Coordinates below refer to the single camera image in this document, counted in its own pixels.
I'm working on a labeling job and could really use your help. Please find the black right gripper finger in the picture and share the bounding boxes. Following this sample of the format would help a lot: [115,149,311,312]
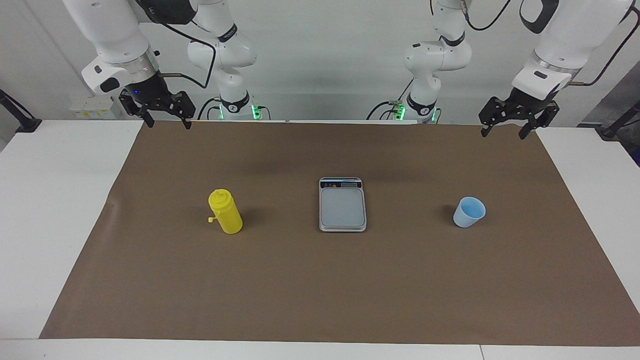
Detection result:
[119,91,154,128]
[170,91,196,130]

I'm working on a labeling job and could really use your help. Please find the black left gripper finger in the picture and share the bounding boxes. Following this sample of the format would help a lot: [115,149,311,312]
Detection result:
[478,96,517,138]
[518,100,560,141]

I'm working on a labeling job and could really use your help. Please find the light blue plastic cup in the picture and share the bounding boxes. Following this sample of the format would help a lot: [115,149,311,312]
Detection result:
[453,196,487,229]

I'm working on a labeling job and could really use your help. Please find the yellow squeeze bottle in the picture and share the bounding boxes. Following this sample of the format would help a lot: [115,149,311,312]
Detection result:
[208,188,244,235]

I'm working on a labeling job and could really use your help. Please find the silver digital kitchen scale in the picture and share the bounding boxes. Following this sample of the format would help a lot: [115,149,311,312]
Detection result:
[318,177,368,233]

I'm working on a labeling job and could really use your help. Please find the black clamp stand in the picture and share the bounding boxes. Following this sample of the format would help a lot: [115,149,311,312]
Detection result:
[595,100,640,140]
[0,89,42,133]

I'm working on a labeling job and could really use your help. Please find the dark grey panel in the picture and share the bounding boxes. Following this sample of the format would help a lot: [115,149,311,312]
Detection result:
[577,62,640,128]

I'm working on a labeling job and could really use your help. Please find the brown table mat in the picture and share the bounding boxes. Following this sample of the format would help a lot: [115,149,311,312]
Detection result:
[39,120,640,347]

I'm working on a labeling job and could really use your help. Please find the black base cables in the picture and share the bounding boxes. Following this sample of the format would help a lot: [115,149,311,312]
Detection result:
[197,96,223,121]
[366,99,407,121]

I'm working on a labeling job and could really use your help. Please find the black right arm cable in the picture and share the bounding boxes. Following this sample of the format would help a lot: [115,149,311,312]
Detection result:
[135,0,217,90]

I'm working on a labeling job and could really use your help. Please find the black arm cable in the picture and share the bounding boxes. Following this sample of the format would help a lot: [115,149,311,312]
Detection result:
[430,0,640,87]
[135,0,217,90]

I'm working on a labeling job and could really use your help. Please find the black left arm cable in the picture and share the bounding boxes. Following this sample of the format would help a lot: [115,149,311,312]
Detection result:
[430,0,640,87]

